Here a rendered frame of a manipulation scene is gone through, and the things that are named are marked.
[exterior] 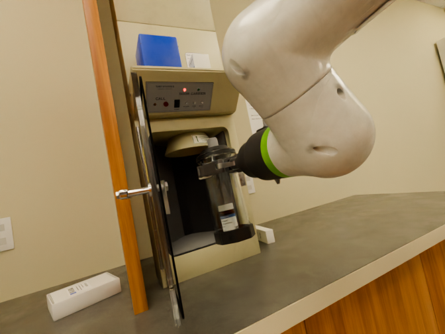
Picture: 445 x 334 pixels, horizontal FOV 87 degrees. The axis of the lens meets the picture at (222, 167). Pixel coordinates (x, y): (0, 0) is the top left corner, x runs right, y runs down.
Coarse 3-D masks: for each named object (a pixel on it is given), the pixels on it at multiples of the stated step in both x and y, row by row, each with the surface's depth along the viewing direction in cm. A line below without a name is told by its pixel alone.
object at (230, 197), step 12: (216, 156) 58; (228, 156) 60; (204, 180) 61; (216, 180) 58; (228, 180) 58; (216, 192) 58; (228, 192) 57; (240, 192) 59; (216, 204) 57; (228, 204) 57; (240, 204) 58; (216, 216) 58; (228, 216) 56; (240, 216) 57; (216, 228) 58; (228, 228) 56
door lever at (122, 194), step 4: (148, 184) 38; (136, 188) 38; (140, 188) 38; (144, 188) 39; (148, 188) 39; (116, 192) 37; (120, 192) 37; (124, 192) 37; (128, 192) 38; (132, 192) 38; (136, 192) 38; (140, 192) 38; (144, 192) 39; (148, 192) 39; (120, 196) 37; (124, 196) 37; (128, 196) 38
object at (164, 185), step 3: (162, 180) 40; (162, 183) 40; (165, 183) 40; (162, 186) 39; (165, 186) 39; (159, 189) 39; (162, 189) 39; (165, 189) 39; (162, 192) 40; (165, 192) 39; (165, 195) 39; (165, 198) 39; (165, 201) 40; (165, 204) 40; (168, 204) 39; (165, 207) 40; (168, 207) 39; (168, 210) 39; (168, 213) 39
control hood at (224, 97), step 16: (144, 80) 60; (160, 80) 62; (176, 80) 63; (192, 80) 65; (208, 80) 67; (224, 80) 70; (224, 96) 73; (144, 112) 65; (176, 112) 69; (192, 112) 71; (208, 112) 74; (224, 112) 77
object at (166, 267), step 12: (132, 72) 37; (132, 84) 38; (144, 120) 36; (144, 132) 36; (144, 144) 36; (144, 156) 42; (156, 192) 35; (156, 204) 35; (156, 216) 35; (156, 228) 46; (168, 264) 34; (168, 276) 34; (168, 288) 36; (180, 324) 35
